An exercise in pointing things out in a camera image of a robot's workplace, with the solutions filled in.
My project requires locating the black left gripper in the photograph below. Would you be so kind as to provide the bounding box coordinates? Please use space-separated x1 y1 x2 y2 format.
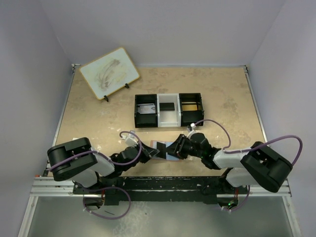
122 140 159 171

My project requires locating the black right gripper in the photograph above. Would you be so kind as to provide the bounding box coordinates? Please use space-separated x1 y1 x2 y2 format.
164 134 203 159

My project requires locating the black card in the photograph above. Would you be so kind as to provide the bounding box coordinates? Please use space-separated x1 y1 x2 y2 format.
159 102 175 111
156 142 166 159

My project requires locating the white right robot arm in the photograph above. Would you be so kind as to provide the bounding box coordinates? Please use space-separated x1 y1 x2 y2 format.
166 133 293 193

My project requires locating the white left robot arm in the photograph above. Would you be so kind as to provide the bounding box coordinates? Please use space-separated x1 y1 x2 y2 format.
47 132 160 194

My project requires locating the gold card in bin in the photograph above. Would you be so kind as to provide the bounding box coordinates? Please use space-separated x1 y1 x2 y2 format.
182 104 199 111

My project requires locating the silver card in bin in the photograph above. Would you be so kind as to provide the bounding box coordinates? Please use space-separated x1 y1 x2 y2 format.
137 103 156 114

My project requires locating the black card in bin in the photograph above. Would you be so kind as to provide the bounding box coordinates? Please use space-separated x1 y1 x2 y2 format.
159 102 175 111

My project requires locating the black right bin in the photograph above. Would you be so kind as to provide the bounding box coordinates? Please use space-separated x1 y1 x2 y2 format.
179 93 204 127

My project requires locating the black bin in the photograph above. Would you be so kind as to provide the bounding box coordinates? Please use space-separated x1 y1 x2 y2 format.
134 94 158 128
179 93 204 127

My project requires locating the black left bin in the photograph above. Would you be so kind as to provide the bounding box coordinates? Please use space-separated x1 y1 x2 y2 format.
134 94 158 128

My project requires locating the white middle bin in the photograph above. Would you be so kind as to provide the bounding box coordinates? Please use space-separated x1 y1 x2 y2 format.
157 93 181 127

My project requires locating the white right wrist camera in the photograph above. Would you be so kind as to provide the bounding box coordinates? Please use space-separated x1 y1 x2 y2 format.
187 123 196 139

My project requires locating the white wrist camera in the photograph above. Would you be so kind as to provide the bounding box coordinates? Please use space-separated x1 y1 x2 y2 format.
187 123 196 139
121 131 138 147

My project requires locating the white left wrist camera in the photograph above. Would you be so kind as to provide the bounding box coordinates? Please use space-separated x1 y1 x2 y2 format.
121 131 138 147

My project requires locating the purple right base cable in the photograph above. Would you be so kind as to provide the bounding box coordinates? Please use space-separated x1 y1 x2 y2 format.
221 185 250 213

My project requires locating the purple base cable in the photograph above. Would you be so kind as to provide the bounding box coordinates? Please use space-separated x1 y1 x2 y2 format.
221 185 250 213
82 186 131 220

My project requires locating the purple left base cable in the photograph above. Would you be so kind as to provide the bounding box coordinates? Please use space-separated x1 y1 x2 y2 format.
82 186 131 220

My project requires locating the whiteboard with orange frame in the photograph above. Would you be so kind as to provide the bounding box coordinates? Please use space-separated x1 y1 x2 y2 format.
79 47 140 101

